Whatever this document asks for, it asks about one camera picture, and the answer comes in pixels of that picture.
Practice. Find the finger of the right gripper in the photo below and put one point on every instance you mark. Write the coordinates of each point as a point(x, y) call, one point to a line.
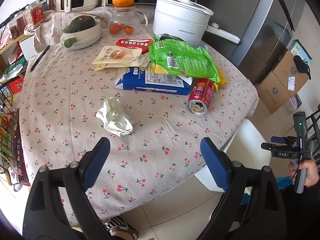
point(268, 146)
point(280, 140)

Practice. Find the beige bread wrapper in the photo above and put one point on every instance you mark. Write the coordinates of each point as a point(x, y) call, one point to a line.
point(119, 57)

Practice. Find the striped slipper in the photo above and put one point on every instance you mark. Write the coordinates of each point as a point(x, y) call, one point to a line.
point(119, 229)

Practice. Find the blue carton box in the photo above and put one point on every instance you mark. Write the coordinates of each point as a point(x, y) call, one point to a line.
point(133, 78)

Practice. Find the green snack bag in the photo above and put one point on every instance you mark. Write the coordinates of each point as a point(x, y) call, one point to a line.
point(175, 57)

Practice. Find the red label glass jar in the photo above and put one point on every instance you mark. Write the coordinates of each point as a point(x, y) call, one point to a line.
point(34, 15)

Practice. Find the grey refrigerator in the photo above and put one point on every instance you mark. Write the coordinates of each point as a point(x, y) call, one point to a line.
point(265, 29)

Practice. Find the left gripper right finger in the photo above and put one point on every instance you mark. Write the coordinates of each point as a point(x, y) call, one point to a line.
point(219, 165)

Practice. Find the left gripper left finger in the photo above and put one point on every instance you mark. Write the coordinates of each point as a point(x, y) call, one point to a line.
point(92, 163)

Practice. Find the white electric cooking pot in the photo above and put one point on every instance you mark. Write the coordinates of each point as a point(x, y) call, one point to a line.
point(187, 20)

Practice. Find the lower cardboard box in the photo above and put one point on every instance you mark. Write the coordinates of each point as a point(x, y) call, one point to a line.
point(273, 92)

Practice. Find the dark green squash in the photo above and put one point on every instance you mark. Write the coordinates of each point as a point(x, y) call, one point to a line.
point(83, 22)

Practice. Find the black wire rack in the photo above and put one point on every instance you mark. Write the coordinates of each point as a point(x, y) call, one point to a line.
point(12, 160)

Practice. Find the person right hand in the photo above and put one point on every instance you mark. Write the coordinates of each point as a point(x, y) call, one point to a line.
point(312, 176)

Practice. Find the cherry pattern tablecloth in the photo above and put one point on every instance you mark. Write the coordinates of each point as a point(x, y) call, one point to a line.
point(67, 106)

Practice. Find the red soda can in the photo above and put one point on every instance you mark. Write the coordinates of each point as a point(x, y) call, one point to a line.
point(201, 96)

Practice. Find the white trash bin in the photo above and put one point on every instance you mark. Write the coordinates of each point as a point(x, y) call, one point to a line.
point(245, 147)

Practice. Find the red round noodle lid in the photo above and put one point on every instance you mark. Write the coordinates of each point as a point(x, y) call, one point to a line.
point(134, 44)

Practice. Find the white tissue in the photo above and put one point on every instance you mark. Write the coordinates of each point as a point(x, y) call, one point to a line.
point(114, 119)

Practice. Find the white bowl stack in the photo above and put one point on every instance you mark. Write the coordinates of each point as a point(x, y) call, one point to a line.
point(82, 39)

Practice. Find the black pen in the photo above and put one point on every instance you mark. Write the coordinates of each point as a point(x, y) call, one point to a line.
point(39, 58)

